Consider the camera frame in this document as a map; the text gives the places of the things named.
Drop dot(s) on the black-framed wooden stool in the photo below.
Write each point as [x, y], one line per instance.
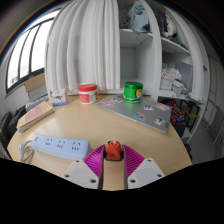
[190, 113]

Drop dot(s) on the large black suitcase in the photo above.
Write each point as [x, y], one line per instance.
[4, 133]

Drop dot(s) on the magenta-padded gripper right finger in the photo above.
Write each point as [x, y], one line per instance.
[145, 171]

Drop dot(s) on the yellow book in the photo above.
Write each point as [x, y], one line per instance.
[35, 115]

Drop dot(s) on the small black suitcase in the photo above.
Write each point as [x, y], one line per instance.
[16, 120]

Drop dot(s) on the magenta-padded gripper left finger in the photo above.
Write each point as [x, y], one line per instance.
[81, 171]

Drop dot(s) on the colourful patterned bag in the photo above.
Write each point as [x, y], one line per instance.
[176, 113]

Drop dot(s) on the brown cardboard box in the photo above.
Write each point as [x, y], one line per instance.
[34, 82]

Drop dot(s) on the white shelf unit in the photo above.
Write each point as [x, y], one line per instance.
[140, 56]

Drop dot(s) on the black-framed window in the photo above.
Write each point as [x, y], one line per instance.
[26, 53]

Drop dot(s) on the white oil radiator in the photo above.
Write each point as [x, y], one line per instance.
[36, 102]

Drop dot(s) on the white jar with red lid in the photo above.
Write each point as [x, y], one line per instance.
[88, 95]

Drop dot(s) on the white curtain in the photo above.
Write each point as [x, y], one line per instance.
[83, 46]

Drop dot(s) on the grey laptop with stickers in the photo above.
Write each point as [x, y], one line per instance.
[133, 111]

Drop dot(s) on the light blue power strip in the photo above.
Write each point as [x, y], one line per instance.
[61, 146]

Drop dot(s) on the small white card box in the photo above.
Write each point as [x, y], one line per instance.
[58, 97]

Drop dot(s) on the green round tin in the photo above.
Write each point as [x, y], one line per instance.
[133, 92]

